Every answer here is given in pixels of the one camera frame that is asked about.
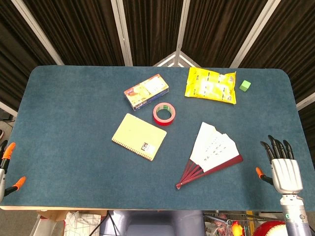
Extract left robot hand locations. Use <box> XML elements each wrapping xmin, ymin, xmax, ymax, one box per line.
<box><xmin>0</xmin><ymin>140</ymin><xmax>27</xmax><ymax>203</ymax></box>

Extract green cube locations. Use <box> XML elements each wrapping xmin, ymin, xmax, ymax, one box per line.
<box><xmin>239</xmin><ymin>80</ymin><xmax>252</xmax><ymax>92</ymax></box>

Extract blue felt table cover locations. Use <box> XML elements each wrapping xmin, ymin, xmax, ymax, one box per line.
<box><xmin>0</xmin><ymin>65</ymin><xmax>315</xmax><ymax>211</ymax></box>

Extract yellow snack bag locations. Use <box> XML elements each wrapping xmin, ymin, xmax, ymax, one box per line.
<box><xmin>184</xmin><ymin>66</ymin><xmax>237</xmax><ymax>105</ymax></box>

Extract red tape roll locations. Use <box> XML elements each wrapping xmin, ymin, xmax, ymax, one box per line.
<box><xmin>153</xmin><ymin>102</ymin><xmax>176</xmax><ymax>126</ymax></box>

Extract white checked cloth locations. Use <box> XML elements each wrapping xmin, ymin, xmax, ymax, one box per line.
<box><xmin>64</xmin><ymin>210</ymin><xmax>101</xmax><ymax>236</ymax></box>

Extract metal wire basket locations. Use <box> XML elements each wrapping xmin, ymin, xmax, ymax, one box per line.
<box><xmin>203</xmin><ymin>210</ymin><xmax>284</xmax><ymax>236</ymax></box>

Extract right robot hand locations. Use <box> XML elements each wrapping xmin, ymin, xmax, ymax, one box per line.
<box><xmin>255</xmin><ymin>134</ymin><xmax>304</xmax><ymax>195</ymax></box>

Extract orange yellow toy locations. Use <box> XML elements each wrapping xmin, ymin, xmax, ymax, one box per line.
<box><xmin>231</xmin><ymin>220</ymin><xmax>244</xmax><ymax>236</ymax></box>

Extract dark partition screen white frames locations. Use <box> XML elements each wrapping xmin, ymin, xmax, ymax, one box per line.
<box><xmin>0</xmin><ymin>0</ymin><xmax>315</xmax><ymax>118</ymax></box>

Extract blue yellow cardboard box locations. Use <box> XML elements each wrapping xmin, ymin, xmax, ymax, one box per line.
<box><xmin>124</xmin><ymin>74</ymin><xmax>170</xmax><ymax>112</ymax></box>

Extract red-ribbed white paper fan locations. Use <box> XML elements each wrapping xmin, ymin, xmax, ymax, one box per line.
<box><xmin>175</xmin><ymin>121</ymin><xmax>244</xmax><ymax>190</ymax></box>

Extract red white helmet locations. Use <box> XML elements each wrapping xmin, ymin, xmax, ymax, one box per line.
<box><xmin>252</xmin><ymin>220</ymin><xmax>288</xmax><ymax>236</ymax></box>

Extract grey-blue robot torso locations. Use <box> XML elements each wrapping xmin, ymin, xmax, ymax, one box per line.
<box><xmin>99</xmin><ymin>210</ymin><xmax>205</xmax><ymax>236</ymax></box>

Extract yellow spiral notebook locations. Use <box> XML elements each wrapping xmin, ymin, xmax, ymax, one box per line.
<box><xmin>111</xmin><ymin>113</ymin><xmax>167</xmax><ymax>162</ymax></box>

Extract black cable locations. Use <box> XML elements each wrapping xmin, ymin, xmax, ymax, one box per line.
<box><xmin>97</xmin><ymin>210</ymin><xmax>118</xmax><ymax>236</ymax></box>

